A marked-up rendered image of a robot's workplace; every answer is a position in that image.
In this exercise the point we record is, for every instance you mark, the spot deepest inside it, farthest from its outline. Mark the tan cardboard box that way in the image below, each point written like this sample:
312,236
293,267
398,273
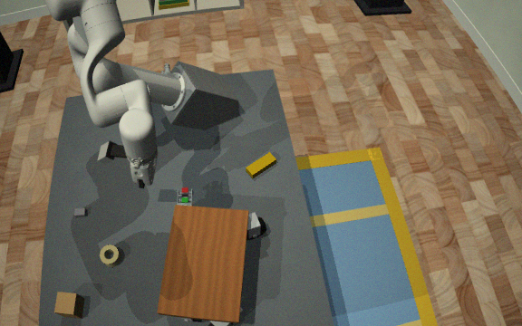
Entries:
69,305

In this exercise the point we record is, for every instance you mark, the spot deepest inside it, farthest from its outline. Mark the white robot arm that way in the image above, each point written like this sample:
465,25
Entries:
135,88

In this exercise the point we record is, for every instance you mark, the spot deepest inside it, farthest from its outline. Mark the yellow rectangular block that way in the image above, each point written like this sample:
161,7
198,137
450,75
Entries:
261,165

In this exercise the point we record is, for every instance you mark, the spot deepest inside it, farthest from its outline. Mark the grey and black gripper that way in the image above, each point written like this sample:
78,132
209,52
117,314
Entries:
147,170

